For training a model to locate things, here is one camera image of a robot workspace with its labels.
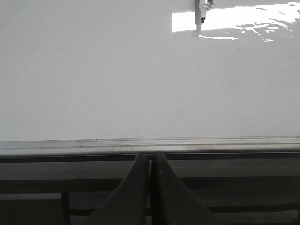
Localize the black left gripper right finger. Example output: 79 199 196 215
150 153 224 225

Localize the grey cabinet with drawers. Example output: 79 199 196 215
0 153 300 225

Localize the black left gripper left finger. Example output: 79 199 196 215
80 153 149 225

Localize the white whiteboard with metal frame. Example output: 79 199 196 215
0 0 300 157

